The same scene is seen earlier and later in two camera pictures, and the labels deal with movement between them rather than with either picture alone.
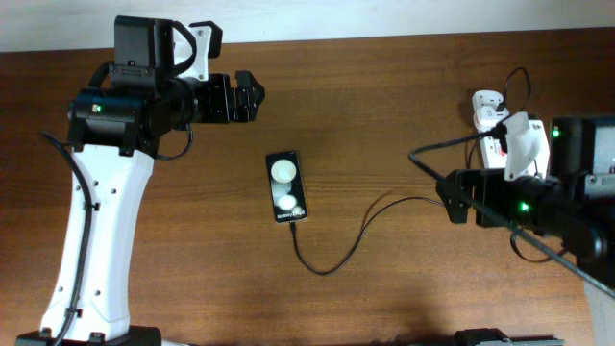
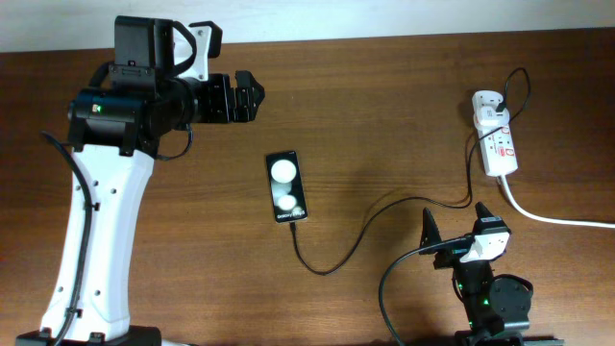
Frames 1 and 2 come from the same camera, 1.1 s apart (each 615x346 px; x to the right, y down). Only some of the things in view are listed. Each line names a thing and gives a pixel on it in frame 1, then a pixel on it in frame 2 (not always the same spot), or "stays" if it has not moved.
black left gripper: (221, 110) stays
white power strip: (493, 156) stays
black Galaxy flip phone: (287, 186) stays
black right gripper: (461, 181) to (430, 234)
